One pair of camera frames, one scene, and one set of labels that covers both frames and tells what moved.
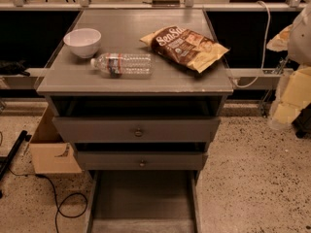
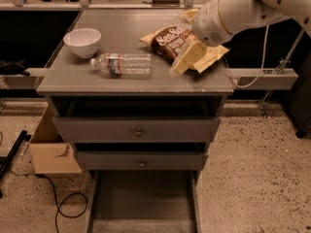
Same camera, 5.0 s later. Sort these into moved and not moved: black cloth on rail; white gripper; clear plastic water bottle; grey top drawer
Moved: white gripper
Not moved: grey top drawer; clear plastic water bottle; black cloth on rail
